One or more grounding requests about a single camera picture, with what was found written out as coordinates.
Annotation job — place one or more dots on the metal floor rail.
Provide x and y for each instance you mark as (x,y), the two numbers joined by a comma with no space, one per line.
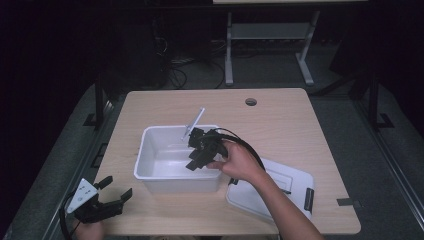
(393,166)
(71,186)

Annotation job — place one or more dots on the black metal stand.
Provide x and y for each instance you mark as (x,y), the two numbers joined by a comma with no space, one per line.
(374,100)
(99,100)

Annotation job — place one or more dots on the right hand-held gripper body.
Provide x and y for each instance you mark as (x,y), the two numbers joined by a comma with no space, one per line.
(208,145)

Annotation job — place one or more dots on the grey metal desk frame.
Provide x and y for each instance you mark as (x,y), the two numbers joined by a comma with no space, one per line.
(266,31)

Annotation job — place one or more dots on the white tub lid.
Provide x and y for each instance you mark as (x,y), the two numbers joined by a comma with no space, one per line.
(286,193)

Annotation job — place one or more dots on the grey table grommet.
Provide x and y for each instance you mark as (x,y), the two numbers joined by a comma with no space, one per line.
(251,102)

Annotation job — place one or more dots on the grey tape strip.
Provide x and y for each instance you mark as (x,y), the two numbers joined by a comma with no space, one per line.
(348,202)

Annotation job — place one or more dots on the white plastic storage box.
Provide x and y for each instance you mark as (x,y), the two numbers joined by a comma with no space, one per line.
(160,160)

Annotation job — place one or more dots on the person's right hand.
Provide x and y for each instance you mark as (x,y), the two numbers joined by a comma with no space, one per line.
(241,163)

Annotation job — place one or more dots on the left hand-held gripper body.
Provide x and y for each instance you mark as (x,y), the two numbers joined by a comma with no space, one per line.
(96,208)

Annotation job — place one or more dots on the person's left hand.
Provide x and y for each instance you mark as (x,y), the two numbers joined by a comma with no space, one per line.
(89,231)

